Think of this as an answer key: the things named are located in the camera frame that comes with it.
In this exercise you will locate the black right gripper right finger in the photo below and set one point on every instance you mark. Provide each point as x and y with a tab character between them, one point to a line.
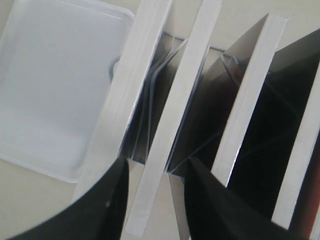
215	213

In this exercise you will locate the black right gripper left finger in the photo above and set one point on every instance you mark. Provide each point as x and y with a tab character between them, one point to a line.
98	215

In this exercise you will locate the blue spine book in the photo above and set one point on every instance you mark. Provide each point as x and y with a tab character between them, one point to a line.
171	117

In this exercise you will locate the white spine book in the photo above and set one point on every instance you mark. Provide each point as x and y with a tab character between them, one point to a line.
124	92

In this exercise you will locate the black book white title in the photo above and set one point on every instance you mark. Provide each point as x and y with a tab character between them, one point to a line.
264	156

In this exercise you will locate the pink and teal book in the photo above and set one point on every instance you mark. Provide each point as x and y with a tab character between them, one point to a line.
308	199

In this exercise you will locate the dark brown spine book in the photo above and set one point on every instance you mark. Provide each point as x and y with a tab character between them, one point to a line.
261	42

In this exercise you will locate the white plastic tray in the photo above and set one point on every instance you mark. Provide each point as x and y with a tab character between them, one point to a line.
55	57

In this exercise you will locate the white wire book rack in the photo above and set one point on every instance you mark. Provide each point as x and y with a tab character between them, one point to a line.
160	75

